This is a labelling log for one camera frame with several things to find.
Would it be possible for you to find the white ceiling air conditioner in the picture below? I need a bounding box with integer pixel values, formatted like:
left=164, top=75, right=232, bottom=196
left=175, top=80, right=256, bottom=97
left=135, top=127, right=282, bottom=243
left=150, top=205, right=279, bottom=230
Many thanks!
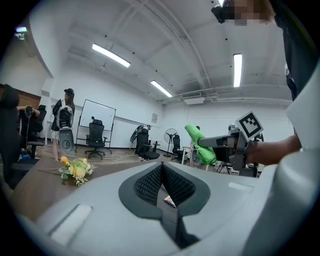
left=183, top=96, right=206, bottom=105

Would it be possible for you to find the black head-worn camera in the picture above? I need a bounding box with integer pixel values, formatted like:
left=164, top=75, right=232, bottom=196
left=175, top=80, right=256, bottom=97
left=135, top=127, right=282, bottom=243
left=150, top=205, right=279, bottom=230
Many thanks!
left=211, top=0, right=236, bottom=25

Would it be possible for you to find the yellow flower bouquet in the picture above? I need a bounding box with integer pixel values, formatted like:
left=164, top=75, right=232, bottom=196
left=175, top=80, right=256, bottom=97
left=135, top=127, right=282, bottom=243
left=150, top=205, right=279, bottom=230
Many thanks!
left=38, top=156, right=98, bottom=187

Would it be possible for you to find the small picture card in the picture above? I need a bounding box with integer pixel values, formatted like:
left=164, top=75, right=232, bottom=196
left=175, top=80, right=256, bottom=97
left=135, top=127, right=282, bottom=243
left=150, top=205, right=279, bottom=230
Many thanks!
left=163, top=196, right=177, bottom=208

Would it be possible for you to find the whiteboard on wheeled stand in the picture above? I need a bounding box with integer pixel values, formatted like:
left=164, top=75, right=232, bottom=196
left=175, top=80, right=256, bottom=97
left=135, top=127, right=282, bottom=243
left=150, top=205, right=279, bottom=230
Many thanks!
left=75, top=99, right=117, bottom=154

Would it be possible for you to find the green cloth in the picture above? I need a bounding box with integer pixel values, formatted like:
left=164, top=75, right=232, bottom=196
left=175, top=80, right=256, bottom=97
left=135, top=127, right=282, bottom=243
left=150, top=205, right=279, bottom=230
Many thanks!
left=184, top=123, right=218, bottom=166

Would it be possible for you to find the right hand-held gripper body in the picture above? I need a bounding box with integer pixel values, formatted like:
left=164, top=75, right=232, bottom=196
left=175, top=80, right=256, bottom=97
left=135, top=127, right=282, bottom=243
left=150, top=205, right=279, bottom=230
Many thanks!
left=227, top=110, right=265, bottom=174

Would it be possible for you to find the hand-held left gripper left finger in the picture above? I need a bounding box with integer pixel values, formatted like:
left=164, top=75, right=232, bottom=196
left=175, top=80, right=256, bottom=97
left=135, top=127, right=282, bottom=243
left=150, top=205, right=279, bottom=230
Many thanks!
left=34, top=161, right=181, bottom=256

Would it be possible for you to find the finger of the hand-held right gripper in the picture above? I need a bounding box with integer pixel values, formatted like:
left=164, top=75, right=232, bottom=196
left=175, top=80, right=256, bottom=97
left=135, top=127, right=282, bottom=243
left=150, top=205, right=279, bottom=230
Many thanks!
left=197, top=134, right=236, bottom=148

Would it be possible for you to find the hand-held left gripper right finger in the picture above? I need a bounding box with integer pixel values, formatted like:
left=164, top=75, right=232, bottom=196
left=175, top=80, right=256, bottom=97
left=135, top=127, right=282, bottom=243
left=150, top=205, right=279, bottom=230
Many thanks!
left=162, top=161, right=261, bottom=256

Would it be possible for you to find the person's right forearm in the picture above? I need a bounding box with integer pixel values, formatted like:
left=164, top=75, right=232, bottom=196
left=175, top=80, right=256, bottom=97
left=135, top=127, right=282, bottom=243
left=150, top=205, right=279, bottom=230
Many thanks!
left=246, top=134, right=303, bottom=166

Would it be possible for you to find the black standing fan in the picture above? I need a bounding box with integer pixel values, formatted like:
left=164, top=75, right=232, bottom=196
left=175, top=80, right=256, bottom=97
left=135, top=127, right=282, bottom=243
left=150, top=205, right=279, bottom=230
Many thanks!
left=163, top=127, right=179, bottom=158

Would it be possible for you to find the person's black shirt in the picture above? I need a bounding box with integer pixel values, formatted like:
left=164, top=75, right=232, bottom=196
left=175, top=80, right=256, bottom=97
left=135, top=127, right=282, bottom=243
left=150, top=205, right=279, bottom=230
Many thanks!
left=271, top=0, right=320, bottom=102

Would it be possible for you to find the white wearable recording rig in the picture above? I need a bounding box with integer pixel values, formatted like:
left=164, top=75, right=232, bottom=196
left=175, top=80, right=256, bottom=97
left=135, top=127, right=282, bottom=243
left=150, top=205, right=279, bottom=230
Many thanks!
left=129, top=124, right=151, bottom=144
left=56, top=105, right=76, bottom=153

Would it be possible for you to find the ceiling tube light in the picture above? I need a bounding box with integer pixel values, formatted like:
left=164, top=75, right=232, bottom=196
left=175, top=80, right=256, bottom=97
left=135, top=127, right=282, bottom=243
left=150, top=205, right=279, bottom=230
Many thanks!
left=233, top=53, right=243, bottom=88
left=150, top=79, right=173, bottom=98
left=91, top=43, right=132, bottom=68

